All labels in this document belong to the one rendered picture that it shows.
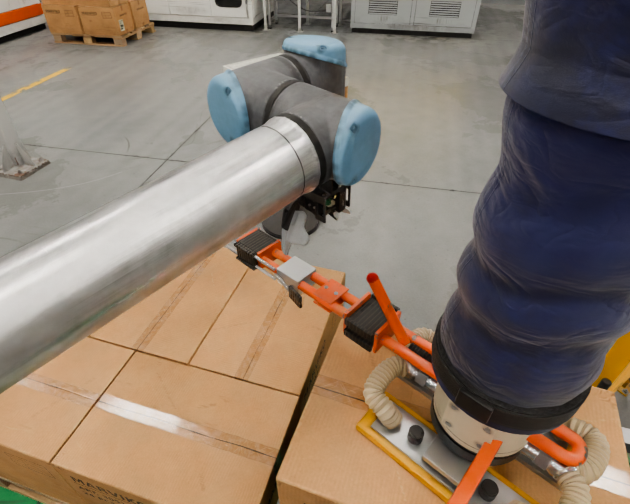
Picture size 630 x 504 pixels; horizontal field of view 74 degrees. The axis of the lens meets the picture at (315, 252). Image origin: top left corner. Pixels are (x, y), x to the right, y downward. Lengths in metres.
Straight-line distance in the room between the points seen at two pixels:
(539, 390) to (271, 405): 0.92
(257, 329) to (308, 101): 1.17
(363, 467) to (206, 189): 0.62
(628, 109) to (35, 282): 0.45
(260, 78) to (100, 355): 1.27
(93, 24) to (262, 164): 7.51
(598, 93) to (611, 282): 0.19
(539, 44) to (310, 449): 0.72
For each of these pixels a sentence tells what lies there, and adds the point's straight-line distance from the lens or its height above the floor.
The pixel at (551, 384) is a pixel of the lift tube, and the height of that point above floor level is 1.28.
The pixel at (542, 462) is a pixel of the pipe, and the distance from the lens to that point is 0.86.
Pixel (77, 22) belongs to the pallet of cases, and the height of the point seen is 0.31.
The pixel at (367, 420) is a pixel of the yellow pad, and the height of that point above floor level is 0.97.
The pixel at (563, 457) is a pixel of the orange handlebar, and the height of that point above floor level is 1.09.
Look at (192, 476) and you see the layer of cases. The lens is 1.33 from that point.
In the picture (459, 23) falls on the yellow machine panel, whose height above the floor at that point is 0.21.
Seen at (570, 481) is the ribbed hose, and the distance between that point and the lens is 0.85.
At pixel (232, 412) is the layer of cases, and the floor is 0.54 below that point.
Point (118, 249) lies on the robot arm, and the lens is 0.36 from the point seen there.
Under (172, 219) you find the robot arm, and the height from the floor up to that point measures 1.54.
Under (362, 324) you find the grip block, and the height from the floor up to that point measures 1.10.
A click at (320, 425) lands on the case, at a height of 0.95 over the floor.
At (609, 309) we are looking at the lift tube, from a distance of 0.54.
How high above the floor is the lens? 1.74
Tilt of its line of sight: 40 degrees down
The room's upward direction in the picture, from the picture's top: straight up
